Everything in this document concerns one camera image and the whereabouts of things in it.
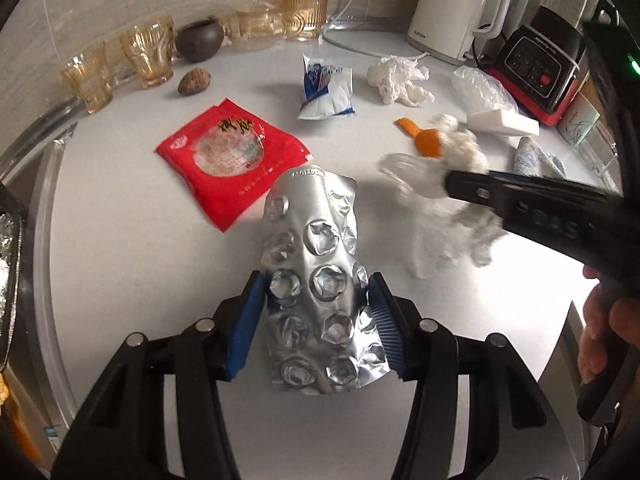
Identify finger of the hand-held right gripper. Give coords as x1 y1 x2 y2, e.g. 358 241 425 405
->
444 169 522 212
489 170 601 190

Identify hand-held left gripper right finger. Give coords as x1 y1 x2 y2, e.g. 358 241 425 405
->
368 272 548 480

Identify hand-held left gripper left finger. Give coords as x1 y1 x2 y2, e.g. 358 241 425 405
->
50 270 265 480

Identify white tissue wad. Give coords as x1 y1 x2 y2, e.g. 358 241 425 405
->
431 114 507 270

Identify clear plastic wrap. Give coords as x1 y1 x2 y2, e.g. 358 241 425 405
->
377 152 476 281

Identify silver foil blister pack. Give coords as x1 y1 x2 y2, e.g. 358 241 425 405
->
259 164 391 397

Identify person's right hand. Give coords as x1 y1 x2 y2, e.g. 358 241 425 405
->
576 266 640 386

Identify blue and white cloth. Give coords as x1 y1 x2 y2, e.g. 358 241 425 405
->
512 136 568 178

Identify white sponge block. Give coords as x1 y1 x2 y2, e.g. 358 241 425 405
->
466 109 541 137

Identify large orange peel piece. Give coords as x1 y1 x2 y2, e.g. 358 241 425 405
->
413 129 447 159

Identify clear acrylic rack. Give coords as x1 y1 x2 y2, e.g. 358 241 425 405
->
592 147 623 193

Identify white patterned mug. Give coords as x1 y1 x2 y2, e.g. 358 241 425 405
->
557 92 601 148

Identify clear plastic bag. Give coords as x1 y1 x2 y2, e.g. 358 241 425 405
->
452 66 518 117

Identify wooden cutting board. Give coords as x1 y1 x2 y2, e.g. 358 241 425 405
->
582 67 618 161

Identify black red blender base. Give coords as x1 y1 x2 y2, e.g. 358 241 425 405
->
487 0 601 127

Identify crumpled white tissue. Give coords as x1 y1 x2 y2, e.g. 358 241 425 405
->
366 55 435 108

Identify red food packet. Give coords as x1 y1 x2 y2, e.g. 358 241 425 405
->
154 99 312 233

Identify white and blue packet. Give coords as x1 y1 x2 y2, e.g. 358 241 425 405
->
298 53 357 121

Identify white electric kettle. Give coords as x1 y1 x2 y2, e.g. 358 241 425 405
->
407 0 516 66

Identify grey cabinet front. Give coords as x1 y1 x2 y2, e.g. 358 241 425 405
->
537 302 601 480

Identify amber glass cup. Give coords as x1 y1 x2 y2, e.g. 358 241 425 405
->
60 52 116 115
119 17 176 90
234 7 282 51
282 0 329 41

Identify brown nut shell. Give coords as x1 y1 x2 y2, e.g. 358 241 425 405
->
178 69 214 95

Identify dark clay teapot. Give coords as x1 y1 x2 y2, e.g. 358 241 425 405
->
175 20 226 64

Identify white power cable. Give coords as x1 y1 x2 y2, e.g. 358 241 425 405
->
321 0 432 59

